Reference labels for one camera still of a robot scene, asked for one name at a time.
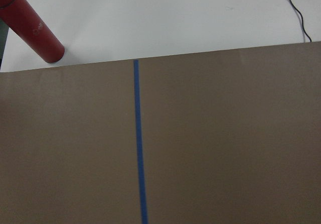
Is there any red bottle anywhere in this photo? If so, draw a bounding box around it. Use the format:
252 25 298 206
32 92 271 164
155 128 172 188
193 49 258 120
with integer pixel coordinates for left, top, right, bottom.
1 0 65 63

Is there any thin black table cable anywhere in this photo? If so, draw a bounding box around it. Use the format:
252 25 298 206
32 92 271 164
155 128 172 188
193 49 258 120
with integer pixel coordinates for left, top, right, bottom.
275 0 313 43

